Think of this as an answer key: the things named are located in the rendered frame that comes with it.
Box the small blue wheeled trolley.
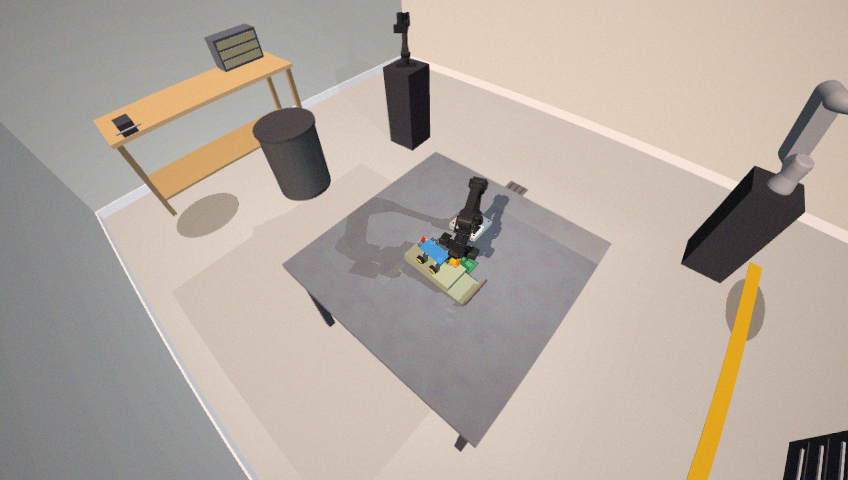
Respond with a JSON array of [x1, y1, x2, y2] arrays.
[[416, 239, 451, 274]]

